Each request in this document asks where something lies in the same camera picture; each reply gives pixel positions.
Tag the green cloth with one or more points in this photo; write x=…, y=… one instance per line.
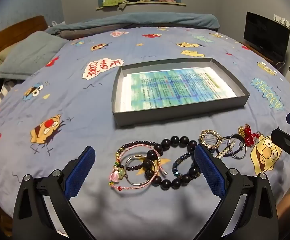
x=112, y=1

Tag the blue-green printed paper sheet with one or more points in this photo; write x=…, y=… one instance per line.
x=175, y=87

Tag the person's right forearm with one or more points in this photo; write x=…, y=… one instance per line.
x=287, y=205

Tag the blue blanket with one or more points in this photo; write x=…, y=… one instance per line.
x=135, y=21

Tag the grey pillow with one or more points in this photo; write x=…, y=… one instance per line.
x=34, y=52

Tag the wooden window shelf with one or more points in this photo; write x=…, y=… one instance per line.
x=145, y=4

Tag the silver bangle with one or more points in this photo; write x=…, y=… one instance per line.
x=132, y=183

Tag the round gold pearl hair clip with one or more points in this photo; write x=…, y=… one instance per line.
x=202, y=138

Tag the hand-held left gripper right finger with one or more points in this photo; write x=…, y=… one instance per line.
x=208, y=171

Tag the grey cardboard tray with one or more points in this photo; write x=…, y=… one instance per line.
x=117, y=115

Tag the black television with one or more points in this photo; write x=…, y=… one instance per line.
x=265, y=35

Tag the wooden television stand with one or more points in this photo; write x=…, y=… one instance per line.
x=257, y=52

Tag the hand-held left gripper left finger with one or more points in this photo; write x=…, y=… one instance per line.
x=81, y=172

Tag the white wall hooks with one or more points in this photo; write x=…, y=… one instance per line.
x=283, y=21

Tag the wooden headboard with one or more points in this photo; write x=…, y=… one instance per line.
x=14, y=32

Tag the blue cartoon printed bedsheet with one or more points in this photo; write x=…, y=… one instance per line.
x=84, y=105

